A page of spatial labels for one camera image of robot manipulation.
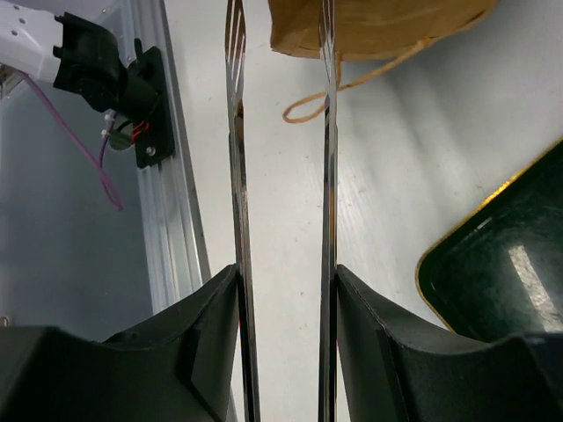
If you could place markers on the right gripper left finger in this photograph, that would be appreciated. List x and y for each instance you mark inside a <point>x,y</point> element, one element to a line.
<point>174,366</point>

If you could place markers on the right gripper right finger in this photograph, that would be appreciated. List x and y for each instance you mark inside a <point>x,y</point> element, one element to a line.
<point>397,366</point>

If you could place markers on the green brown paper bag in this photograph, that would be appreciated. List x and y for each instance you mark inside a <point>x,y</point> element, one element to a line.
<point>390,30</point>

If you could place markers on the metal tongs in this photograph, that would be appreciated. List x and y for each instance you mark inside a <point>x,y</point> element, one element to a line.
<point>234,48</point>

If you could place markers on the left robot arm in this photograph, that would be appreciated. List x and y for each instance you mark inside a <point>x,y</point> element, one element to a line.
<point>74,55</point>

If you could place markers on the dark green tray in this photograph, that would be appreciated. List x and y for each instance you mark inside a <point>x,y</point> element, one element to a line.
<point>499,272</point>

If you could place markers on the aluminium rail frame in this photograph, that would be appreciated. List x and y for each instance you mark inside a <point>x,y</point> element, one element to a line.
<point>100,222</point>

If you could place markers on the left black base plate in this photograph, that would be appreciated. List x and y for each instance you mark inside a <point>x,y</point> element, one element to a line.
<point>152,132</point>

